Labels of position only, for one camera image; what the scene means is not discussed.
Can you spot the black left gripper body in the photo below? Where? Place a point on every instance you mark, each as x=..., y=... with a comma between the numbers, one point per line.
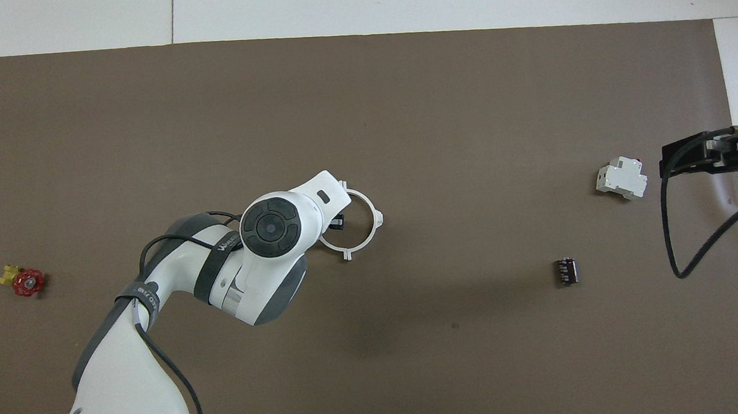
x=337, y=222

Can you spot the white half pipe clamp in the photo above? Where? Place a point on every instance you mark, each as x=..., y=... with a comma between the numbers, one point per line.
x=371, y=233
x=333, y=246

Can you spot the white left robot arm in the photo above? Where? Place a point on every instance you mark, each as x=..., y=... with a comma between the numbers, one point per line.
x=129, y=392

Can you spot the white circuit breaker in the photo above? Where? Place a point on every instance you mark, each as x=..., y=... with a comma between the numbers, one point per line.
x=620, y=179

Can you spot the brown table mat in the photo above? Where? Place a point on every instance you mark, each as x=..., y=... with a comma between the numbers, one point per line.
x=481, y=322

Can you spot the black cylindrical capacitor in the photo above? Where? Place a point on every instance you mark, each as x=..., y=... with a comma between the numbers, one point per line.
x=566, y=272

